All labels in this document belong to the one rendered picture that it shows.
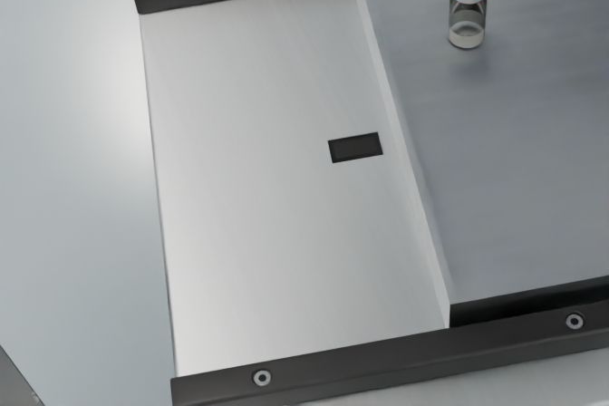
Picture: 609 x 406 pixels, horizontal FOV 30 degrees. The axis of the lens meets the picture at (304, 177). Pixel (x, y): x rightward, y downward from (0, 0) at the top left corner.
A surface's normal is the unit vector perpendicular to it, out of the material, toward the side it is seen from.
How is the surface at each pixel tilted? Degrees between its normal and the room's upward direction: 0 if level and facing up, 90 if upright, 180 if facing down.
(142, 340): 0
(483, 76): 0
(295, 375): 0
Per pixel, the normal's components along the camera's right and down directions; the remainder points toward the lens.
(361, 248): -0.07, -0.58
